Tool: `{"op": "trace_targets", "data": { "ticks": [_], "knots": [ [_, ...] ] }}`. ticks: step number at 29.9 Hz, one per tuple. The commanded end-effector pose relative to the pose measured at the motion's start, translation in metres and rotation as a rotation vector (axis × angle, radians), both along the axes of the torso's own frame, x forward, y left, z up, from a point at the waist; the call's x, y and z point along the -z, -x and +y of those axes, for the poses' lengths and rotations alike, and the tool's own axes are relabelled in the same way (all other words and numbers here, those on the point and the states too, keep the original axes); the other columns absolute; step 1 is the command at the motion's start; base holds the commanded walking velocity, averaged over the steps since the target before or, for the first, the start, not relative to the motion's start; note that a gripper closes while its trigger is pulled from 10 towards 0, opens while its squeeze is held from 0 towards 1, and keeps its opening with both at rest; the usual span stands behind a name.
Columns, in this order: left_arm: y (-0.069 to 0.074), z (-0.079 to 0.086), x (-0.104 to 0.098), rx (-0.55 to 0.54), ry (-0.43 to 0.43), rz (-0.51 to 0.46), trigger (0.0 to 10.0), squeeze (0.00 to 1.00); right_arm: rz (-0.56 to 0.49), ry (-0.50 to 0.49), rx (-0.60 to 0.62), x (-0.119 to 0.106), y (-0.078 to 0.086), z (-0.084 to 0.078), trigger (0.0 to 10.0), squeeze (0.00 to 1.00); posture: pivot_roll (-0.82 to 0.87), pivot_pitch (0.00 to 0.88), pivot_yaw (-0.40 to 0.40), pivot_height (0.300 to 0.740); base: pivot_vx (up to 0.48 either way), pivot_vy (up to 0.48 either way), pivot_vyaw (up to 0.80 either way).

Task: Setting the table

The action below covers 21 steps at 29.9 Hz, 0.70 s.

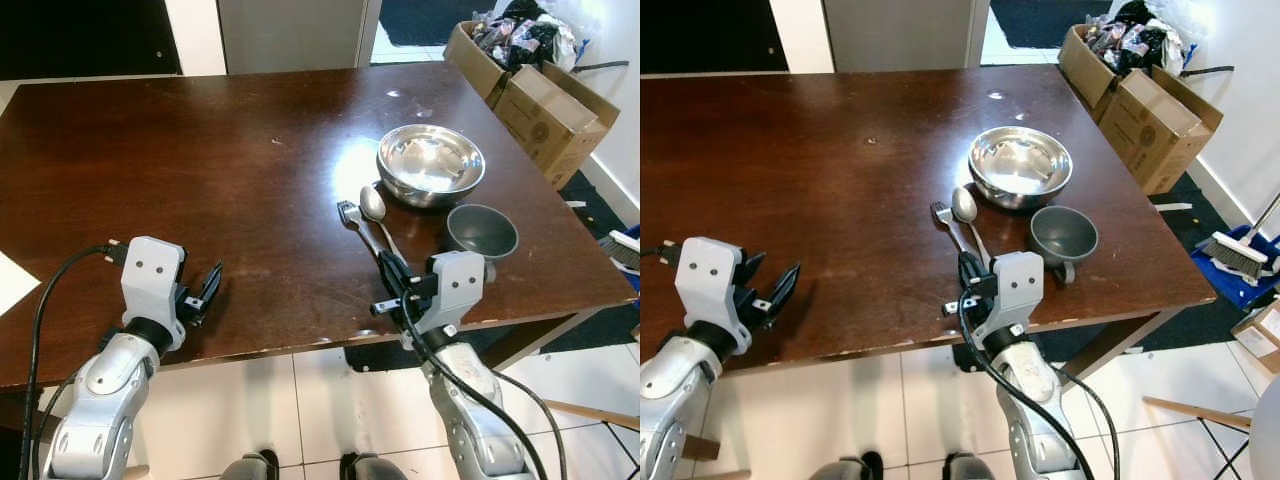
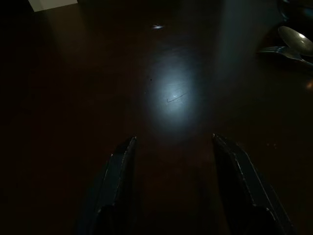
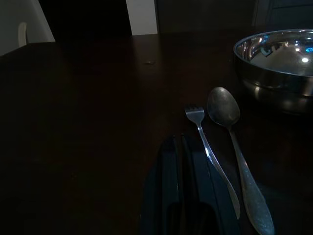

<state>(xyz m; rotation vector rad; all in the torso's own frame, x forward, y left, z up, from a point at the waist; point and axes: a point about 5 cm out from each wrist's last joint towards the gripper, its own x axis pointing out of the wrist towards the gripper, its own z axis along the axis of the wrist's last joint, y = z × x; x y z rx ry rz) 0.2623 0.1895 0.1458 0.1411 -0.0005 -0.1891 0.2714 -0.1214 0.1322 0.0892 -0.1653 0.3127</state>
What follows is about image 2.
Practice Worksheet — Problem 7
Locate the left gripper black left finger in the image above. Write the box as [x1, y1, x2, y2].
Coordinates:
[73, 136, 140, 235]

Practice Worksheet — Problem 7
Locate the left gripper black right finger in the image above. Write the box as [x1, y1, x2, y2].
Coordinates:
[211, 133, 299, 235]

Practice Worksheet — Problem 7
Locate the white pillar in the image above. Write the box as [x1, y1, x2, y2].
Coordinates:
[28, 0, 78, 12]

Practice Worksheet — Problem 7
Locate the steel spoon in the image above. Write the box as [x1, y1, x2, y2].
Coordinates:
[278, 25, 313, 58]

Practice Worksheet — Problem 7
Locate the steel fork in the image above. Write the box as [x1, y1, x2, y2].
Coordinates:
[256, 46, 313, 68]

